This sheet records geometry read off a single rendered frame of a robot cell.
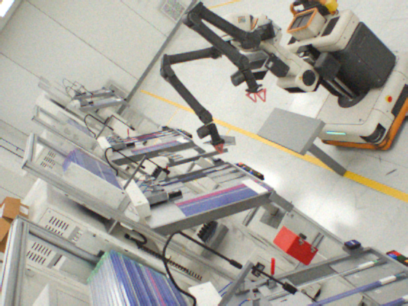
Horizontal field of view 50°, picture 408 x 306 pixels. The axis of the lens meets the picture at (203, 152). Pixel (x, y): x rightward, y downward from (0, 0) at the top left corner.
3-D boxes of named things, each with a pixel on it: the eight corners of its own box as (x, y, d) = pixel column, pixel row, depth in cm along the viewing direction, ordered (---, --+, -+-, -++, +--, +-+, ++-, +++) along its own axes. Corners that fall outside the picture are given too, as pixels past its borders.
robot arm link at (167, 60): (158, 52, 265) (154, 59, 274) (165, 73, 264) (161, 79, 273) (223, 41, 281) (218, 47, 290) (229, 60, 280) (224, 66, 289)
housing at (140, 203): (136, 197, 286) (132, 178, 282) (154, 225, 241) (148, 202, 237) (124, 201, 284) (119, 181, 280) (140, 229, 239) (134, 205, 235)
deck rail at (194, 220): (275, 199, 244) (274, 189, 242) (277, 200, 242) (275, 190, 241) (153, 237, 224) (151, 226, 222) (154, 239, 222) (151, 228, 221)
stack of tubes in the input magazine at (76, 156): (110, 168, 274) (73, 146, 264) (124, 192, 228) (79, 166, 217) (99, 185, 274) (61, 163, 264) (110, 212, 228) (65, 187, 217)
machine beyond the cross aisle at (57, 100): (151, 116, 798) (58, 52, 723) (162, 122, 723) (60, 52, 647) (109, 177, 797) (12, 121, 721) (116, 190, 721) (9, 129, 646)
